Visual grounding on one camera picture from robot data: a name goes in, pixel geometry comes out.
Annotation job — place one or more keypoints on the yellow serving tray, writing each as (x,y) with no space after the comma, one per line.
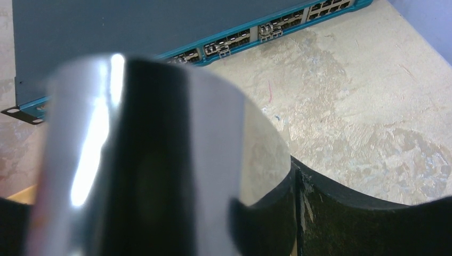
(26,196)

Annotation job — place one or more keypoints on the metal white-tipped tongs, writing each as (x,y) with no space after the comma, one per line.
(147,158)

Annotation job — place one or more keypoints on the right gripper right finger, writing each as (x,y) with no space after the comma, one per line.
(311,214)

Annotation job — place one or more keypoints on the dark network switch box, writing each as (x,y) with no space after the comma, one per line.
(47,33)

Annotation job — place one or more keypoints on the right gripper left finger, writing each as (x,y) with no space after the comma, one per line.
(14,220)

